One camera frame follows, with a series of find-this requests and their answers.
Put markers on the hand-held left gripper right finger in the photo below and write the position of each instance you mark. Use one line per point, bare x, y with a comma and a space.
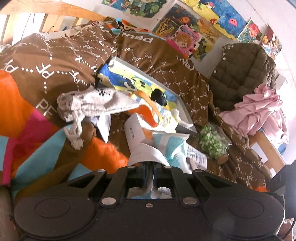
157, 176

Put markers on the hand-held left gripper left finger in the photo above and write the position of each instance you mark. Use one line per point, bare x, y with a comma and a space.
143, 177

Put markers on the white sock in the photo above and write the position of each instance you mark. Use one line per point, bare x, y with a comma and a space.
148, 153

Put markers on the grey knit sock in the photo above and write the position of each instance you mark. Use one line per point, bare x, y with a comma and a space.
92, 102

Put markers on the white tray with cartoon painting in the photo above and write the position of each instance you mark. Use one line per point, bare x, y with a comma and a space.
120, 78

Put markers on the teal and white packet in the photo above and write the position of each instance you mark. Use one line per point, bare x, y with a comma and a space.
171, 143

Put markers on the white printed carton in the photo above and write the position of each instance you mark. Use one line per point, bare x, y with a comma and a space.
196, 157

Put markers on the wooden bed end board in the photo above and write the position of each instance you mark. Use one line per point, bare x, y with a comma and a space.
266, 148

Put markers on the small white box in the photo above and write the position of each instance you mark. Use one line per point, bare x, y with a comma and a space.
134, 132

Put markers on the orange cloth strip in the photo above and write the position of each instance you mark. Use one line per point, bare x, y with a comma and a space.
148, 113

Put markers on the glass jar of green candies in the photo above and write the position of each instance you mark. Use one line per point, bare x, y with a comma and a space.
211, 141

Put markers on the white fabric piece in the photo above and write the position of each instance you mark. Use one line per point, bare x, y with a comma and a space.
104, 125

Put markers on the pink cloth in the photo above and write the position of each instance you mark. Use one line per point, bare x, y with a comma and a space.
259, 109

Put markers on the brown multicoloured printed blanket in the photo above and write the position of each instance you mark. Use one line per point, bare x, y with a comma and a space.
161, 58

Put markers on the olive quilted jacket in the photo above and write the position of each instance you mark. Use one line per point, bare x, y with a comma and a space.
240, 69

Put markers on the pink cartoon girl poster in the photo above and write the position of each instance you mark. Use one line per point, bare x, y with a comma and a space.
185, 41

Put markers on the yellow orange painting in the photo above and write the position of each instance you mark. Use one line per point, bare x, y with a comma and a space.
208, 29

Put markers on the dark orange painting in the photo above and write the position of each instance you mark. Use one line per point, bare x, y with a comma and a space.
168, 20

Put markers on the red haired girl painting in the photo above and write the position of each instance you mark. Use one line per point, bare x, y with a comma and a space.
249, 31

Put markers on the green blond figure painting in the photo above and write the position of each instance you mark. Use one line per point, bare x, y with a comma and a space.
143, 9

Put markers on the yellow cartoon painting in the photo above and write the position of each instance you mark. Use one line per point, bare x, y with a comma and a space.
205, 11

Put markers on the blue painting with pink creature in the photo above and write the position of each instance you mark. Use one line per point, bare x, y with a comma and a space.
231, 20

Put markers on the blue mermaid painting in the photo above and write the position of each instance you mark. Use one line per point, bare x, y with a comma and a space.
113, 3

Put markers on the colourful wall painting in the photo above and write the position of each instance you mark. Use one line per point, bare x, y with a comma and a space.
271, 41

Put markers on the wooden bed rail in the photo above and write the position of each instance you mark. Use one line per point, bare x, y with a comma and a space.
46, 9

